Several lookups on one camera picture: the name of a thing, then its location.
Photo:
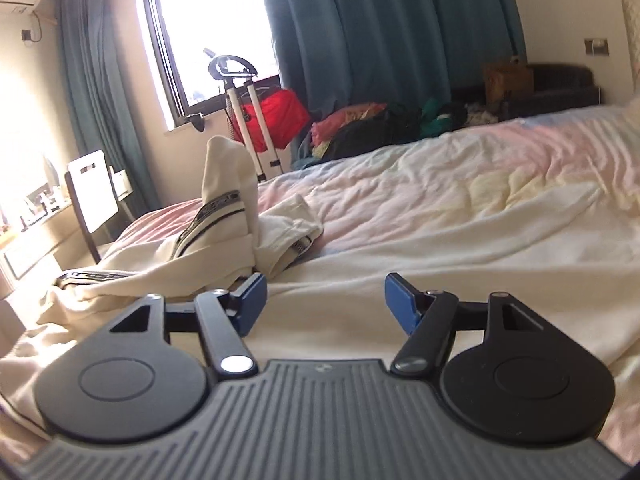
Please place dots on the bed with pastel duvet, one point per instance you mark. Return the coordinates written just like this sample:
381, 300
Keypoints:
440, 200

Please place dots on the cluttered white desk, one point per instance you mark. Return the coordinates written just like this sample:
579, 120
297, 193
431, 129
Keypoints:
35, 230

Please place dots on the teal curtain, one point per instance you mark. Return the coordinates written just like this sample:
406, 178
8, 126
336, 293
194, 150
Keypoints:
400, 30
100, 80

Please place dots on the pile of colourful clothes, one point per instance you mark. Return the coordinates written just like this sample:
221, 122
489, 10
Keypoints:
390, 125

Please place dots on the white headboard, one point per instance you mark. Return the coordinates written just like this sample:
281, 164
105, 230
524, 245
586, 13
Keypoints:
631, 50

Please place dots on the window with dark frame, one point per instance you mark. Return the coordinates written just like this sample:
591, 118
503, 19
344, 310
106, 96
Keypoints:
210, 35

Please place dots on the dark sofa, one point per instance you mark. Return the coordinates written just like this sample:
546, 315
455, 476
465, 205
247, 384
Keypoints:
555, 87

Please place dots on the red bag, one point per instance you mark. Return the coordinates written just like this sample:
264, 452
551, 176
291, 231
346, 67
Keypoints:
280, 115

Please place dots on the wall switch plate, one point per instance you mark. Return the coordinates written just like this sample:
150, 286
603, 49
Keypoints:
596, 46

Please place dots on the cream garment with patterned trim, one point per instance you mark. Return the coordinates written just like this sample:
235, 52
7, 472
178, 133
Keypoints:
220, 240

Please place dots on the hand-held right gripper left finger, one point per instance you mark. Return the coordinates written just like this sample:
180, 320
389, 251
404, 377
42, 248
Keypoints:
252, 300

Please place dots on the white chair with dark frame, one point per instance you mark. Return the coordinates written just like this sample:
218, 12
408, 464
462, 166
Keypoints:
92, 190

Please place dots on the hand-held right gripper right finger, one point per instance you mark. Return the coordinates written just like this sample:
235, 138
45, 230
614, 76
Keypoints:
400, 300

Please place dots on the brown cardboard box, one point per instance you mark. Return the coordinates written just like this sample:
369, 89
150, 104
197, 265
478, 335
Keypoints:
506, 80

